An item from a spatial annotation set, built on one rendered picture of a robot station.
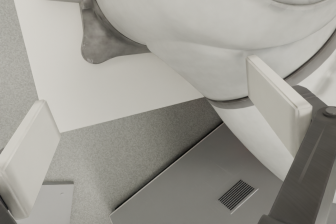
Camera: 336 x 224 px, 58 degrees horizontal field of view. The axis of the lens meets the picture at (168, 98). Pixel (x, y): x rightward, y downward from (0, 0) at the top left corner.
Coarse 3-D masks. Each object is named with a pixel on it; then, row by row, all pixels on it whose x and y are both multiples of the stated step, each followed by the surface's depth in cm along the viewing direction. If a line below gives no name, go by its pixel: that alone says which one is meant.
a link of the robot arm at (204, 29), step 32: (96, 0) 32; (128, 0) 22; (160, 0) 19; (192, 0) 17; (224, 0) 17; (256, 0) 16; (288, 0) 16; (320, 0) 17; (128, 32) 30; (160, 32) 23; (192, 32) 20; (224, 32) 18; (256, 32) 18; (288, 32) 18; (320, 32) 22; (192, 64) 24; (224, 64) 22; (288, 64) 23; (224, 96) 26
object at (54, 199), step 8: (48, 184) 118; (56, 184) 119; (64, 184) 120; (72, 184) 122; (40, 192) 117; (48, 192) 118; (56, 192) 119; (64, 192) 121; (72, 192) 122; (40, 200) 117; (48, 200) 118; (56, 200) 120; (64, 200) 121; (32, 208) 116; (40, 208) 118; (48, 208) 119; (56, 208) 120; (64, 208) 122; (32, 216) 117; (40, 216) 118; (48, 216) 119; (56, 216) 121; (64, 216) 122
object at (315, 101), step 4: (296, 88) 16; (300, 88) 16; (304, 88) 16; (300, 92) 16; (304, 92) 15; (308, 92) 15; (304, 96) 15; (308, 96) 15; (312, 96) 15; (316, 96) 15; (308, 100) 15; (312, 100) 15; (316, 100) 15; (320, 100) 14; (312, 104) 14; (316, 104) 14; (320, 104) 14; (324, 104) 14; (312, 108) 14; (316, 108) 14; (312, 112) 14; (312, 116) 14
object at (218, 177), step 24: (216, 144) 128; (240, 144) 119; (168, 168) 132; (192, 168) 123; (216, 168) 115; (240, 168) 108; (264, 168) 102; (144, 192) 126; (168, 192) 117; (192, 192) 110; (216, 192) 104; (240, 192) 98; (264, 192) 93; (120, 216) 120; (144, 216) 113; (168, 216) 106; (192, 216) 100; (216, 216) 95; (240, 216) 90
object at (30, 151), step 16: (32, 112) 18; (48, 112) 19; (32, 128) 17; (48, 128) 19; (16, 144) 15; (32, 144) 16; (48, 144) 18; (0, 160) 14; (16, 160) 14; (32, 160) 16; (48, 160) 18; (0, 176) 13; (16, 176) 14; (32, 176) 15; (0, 192) 13; (16, 192) 14; (32, 192) 15; (16, 208) 14
